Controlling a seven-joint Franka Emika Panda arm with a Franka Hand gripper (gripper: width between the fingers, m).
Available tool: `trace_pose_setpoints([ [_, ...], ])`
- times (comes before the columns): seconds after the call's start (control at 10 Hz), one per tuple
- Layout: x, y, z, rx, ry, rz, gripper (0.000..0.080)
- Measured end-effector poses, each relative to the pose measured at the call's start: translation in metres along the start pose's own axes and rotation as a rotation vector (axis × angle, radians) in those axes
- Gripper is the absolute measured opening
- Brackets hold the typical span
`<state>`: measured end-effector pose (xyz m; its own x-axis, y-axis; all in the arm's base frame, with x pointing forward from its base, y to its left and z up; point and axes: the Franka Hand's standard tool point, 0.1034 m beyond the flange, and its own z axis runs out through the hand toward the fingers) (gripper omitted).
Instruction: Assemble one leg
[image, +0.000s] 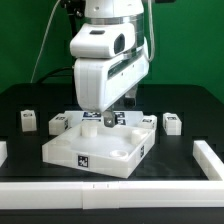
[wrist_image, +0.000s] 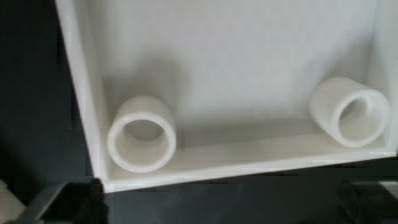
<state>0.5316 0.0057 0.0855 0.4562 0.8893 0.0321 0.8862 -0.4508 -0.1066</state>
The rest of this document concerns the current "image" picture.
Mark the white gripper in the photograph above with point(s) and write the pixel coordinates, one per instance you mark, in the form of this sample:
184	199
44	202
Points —
101	78

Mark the white square tabletop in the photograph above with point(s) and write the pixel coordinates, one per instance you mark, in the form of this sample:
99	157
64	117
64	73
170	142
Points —
92	147

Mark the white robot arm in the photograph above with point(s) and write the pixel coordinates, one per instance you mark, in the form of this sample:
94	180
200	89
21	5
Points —
114	12

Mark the white fiducial marker sheet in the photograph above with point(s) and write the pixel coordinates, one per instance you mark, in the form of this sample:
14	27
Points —
129	118

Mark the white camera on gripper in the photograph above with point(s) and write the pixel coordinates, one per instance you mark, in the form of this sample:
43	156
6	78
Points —
102	41

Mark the white obstacle fence wall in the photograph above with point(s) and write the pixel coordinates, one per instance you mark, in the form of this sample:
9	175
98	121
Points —
122	194

